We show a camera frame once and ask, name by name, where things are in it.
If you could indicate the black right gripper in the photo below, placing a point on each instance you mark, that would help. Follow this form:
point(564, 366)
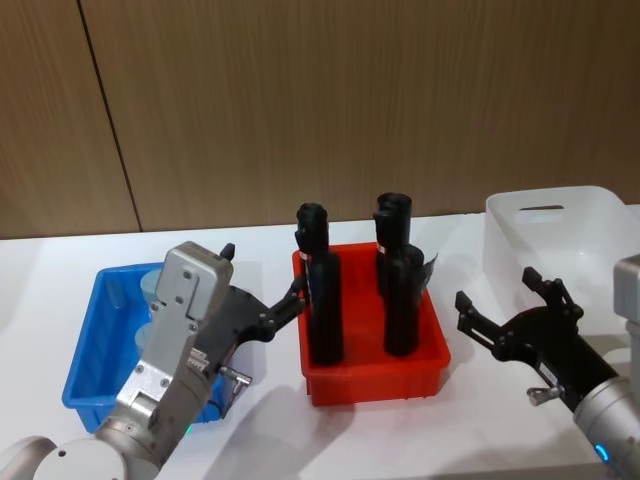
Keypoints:
point(550, 345)

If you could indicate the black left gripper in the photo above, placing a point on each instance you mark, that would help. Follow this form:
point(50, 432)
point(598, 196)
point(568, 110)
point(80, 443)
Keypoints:
point(240, 315)

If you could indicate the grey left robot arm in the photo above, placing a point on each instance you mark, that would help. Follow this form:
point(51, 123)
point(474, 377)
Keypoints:
point(170, 320)

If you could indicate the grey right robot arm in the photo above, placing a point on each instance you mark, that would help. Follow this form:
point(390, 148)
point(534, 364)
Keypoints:
point(607, 415)

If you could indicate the black plastic bottle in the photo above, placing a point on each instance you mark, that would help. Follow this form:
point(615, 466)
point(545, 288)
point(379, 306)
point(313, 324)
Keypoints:
point(395, 201)
point(405, 310)
point(325, 310)

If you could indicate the white translucent plastic bin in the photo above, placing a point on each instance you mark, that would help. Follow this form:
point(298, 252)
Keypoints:
point(550, 240)

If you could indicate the black glossy label flap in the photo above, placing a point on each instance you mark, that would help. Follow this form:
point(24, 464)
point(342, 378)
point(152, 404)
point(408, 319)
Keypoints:
point(431, 272)

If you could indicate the grey cylinder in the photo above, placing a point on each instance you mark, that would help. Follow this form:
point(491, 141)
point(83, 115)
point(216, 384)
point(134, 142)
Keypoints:
point(148, 290)

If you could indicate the red plastic bin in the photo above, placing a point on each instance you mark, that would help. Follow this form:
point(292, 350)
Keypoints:
point(370, 375)

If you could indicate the blue plastic bin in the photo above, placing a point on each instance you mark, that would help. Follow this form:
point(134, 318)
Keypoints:
point(100, 350)

